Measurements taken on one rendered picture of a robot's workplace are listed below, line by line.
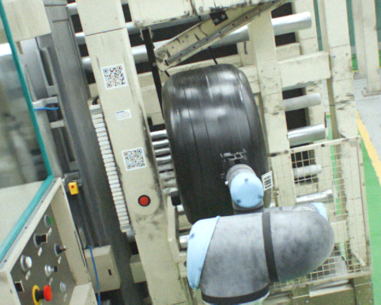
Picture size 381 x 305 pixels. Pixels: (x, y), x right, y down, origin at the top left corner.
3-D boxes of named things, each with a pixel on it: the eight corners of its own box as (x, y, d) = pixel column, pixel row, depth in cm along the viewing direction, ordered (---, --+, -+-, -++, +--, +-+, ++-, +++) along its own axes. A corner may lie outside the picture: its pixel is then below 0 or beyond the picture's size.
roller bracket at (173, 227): (173, 264, 170) (167, 239, 167) (172, 216, 208) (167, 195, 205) (182, 262, 170) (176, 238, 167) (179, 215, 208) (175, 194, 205)
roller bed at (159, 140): (141, 202, 217) (126, 138, 208) (143, 189, 231) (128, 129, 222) (185, 193, 216) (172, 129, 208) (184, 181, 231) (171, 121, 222)
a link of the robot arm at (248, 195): (234, 215, 115) (229, 180, 114) (230, 201, 126) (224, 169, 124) (268, 209, 115) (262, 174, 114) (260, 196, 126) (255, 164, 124)
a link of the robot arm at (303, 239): (340, 206, 75) (322, 192, 122) (268, 214, 77) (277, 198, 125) (351, 283, 74) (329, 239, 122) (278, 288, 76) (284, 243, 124)
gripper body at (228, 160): (244, 147, 140) (251, 156, 129) (250, 176, 142) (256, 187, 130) (218, 153, 140) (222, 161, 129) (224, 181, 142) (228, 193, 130)
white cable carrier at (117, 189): (121, 232, 179) (89, 106, 165) (123, 226, 184) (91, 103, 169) (133, 230, 179) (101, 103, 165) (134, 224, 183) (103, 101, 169)
